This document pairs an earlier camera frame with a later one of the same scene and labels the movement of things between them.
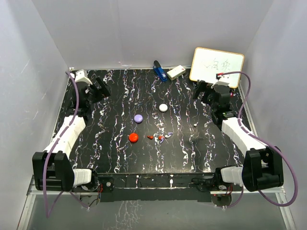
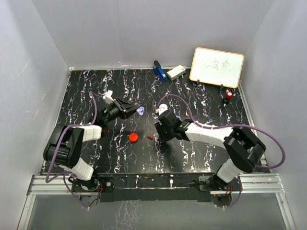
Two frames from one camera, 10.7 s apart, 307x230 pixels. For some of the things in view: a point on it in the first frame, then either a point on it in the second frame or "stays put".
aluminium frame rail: x=281 y=191 stays put
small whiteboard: x=206 y=63 stays put
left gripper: x=105 y=90 to x=126 y=109
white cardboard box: x=176 y=72 stays put
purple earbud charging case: x=138 y=118 to x=140 y=110
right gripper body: x=208 y=96 to x=164 y=132
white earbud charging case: x=163 y=108 stays put
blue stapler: x=158 y=68 stays put
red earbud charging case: x=133 y=137 stays put
